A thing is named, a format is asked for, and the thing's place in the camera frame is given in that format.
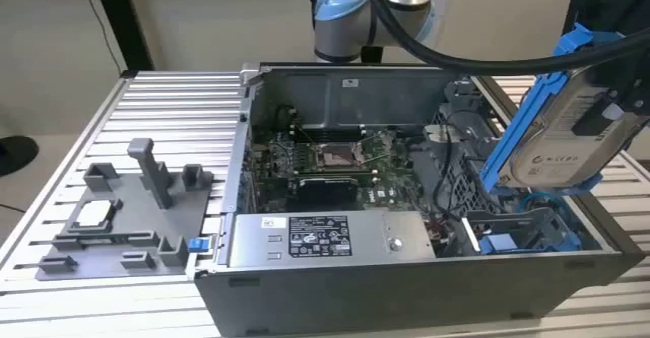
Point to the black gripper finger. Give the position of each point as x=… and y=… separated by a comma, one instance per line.
x=600, y=119

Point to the hard disk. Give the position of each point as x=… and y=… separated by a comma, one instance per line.
x=553, y=140

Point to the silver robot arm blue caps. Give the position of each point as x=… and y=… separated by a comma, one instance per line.
x=336, y=29

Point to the gray metal drive cage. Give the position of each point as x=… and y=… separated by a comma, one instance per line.
x=457, y=185

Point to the green Dell motherboard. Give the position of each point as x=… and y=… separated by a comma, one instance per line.
x=396, y=170

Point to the CPU socket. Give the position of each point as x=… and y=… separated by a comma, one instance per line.
x=338, y=157

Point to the black open PC case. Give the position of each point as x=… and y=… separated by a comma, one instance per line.
x=356, y=300

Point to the silver power supply unit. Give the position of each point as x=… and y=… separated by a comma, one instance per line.
x=254, y=246

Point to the blue case latch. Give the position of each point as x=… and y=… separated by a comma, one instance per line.
x=198, y=245

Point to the black vertical pole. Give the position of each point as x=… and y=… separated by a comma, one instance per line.
x=134, y=29

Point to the gray parts rack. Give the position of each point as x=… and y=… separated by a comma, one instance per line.
x=128, y=216

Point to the silver CPU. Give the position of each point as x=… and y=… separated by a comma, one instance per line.
x=94, y=214

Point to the black round stand base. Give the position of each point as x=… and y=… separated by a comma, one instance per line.
x=15, y=155

